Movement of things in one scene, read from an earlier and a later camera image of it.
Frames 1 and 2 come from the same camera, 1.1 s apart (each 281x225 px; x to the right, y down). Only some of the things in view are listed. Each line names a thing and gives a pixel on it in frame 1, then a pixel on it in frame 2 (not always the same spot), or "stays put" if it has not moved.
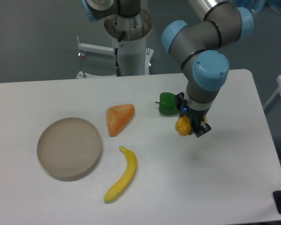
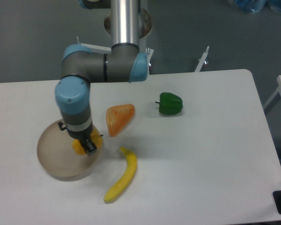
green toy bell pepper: (167, 103) stays put
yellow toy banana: (130, 173) stays put
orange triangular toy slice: (118, 116) stays put
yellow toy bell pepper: (182, 125) -> (78, 147)
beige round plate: (68, 148) stays put
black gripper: (196, 116) -> (82, 136)
